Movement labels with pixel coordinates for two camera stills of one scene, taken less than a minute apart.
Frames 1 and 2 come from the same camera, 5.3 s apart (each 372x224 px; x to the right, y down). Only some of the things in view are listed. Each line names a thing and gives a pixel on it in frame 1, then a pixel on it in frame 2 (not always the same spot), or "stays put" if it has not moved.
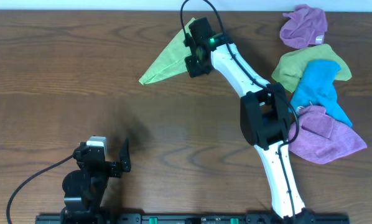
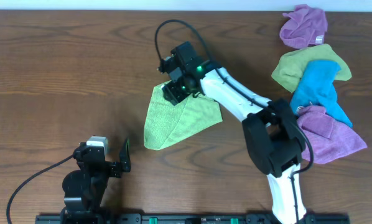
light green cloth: (172, 61) → (166, 124)
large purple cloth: (322, 139) stays put
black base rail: (188, 219) stays put
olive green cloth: (290, 66) stays put
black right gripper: (193, 70) → (173, 95)
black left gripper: (116, 168) stays put
